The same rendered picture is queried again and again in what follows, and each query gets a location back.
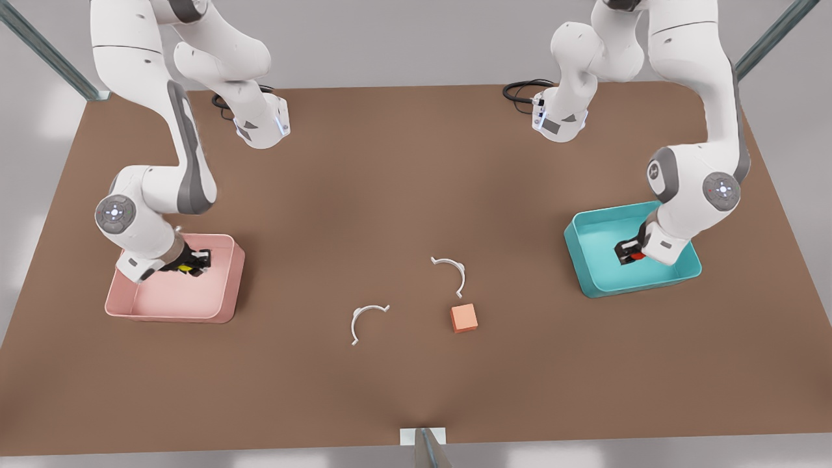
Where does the silver frame post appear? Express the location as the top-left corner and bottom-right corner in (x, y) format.
(399, 427), (454, 468)
(0, 0), (111, 102)
(734, 0), (821, 81)

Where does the blue storage box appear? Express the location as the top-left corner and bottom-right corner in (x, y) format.
(563, 200), (703, 300)

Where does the orange cube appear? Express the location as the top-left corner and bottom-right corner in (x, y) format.
(450, 303), (479, 334)

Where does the white curved clip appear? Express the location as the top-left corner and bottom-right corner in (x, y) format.
(350, 304), (391, 346)
(430, 257), (467, 300)

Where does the pink storage box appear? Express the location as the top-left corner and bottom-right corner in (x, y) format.
(105, 233), (246, 324)

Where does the black cable loop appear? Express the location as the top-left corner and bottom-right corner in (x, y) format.
(502, 79), (557, 103)
(212, 84), (276, 122)

